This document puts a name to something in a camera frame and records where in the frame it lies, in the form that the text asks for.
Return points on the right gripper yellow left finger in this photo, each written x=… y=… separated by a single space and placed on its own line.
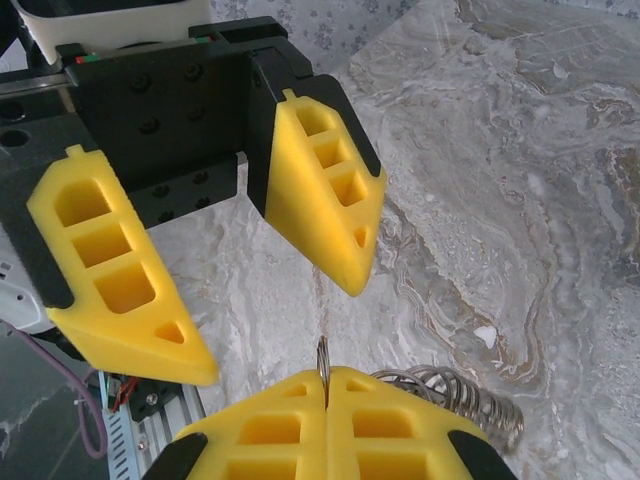
x=270 y=440

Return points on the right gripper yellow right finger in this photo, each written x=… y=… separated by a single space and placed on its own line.
x=395 y=450

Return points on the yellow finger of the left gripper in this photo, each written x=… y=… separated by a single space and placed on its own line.
x=310 y=210
x=150 y=325

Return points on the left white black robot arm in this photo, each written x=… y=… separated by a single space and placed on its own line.
x=20 y=300

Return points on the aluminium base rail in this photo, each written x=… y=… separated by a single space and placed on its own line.
x=165 y=425

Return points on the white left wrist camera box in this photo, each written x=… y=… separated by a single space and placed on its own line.
x=100 y=25

